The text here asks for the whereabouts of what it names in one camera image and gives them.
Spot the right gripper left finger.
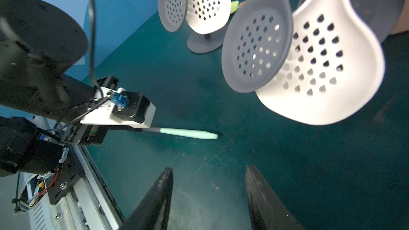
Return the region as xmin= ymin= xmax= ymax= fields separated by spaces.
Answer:
xmin=119 ymin=167 xmax=174 ymax=230

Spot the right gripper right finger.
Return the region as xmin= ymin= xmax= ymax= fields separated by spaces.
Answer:
xmin=245 ymin=166 xmax=304 ymax=230

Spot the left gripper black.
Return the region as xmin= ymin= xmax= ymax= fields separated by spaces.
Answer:
xmin=61 ymin=124 xmax=109 ymax=146

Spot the grey skimmer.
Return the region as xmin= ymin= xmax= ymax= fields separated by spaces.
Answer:
xmin=141 ymin=128 xmax=218 ymax=140

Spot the dark grey utensil rack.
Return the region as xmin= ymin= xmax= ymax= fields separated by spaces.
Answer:
xmin=187 ymin=26 xmax=228 ymax=54

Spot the cream skimmer wooden handle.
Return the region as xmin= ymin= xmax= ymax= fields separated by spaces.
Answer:
xmin=186 ymin=0 xmax=231 ymax=35
xmin=256 ymin=0 xmax=385 ymax=126

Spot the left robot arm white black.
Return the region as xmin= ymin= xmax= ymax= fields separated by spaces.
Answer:
xmin=1 ymin=0 xmax=103 ymax=177

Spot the pink pot with flowers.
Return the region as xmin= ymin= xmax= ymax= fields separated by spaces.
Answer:
xmin=390 ymin=0 xmax=409 ymax=35

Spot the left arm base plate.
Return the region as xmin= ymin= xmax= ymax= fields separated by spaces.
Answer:
xmin=19 ymin=146 xmax=85 ymax=213

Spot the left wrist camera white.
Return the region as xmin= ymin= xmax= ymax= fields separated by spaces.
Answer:
xmin=80 ymin=76 xmax=156 ymax=128

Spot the small green trowel wooden handle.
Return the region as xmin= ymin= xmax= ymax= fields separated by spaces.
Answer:
xmin=230 ymin=1 xmax=240 ymax=14

